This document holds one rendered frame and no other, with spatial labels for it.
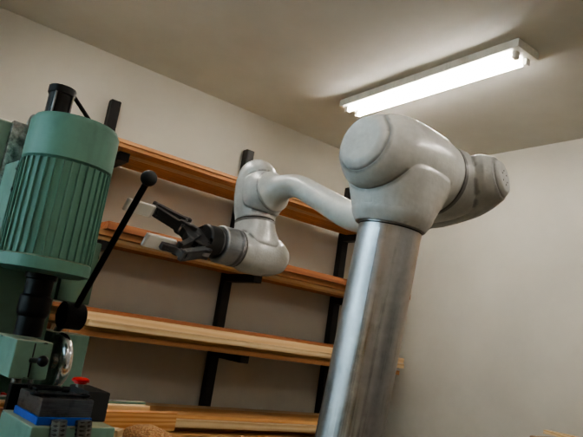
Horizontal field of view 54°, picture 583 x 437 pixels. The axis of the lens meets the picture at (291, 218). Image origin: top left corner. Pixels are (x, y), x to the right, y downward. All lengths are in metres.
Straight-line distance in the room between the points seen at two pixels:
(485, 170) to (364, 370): 0.39
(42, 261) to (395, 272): 0.64
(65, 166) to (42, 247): 0.16
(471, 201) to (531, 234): 3.23
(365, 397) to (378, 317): 0.11
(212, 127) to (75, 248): 3.00
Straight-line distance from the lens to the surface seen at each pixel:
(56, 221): 1.17
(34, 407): 1.03
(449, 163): 0.94
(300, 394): 4.50
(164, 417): 1.41
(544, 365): 4.05
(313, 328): 4.51
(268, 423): 3.79
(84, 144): 1.20
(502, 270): 4.29
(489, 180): 1.01
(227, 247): 1.32
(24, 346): 1.19
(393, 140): 0.86
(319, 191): 1.27
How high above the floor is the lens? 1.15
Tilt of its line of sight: 12 degrees up
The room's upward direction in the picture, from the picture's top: 9 degrees clockwise
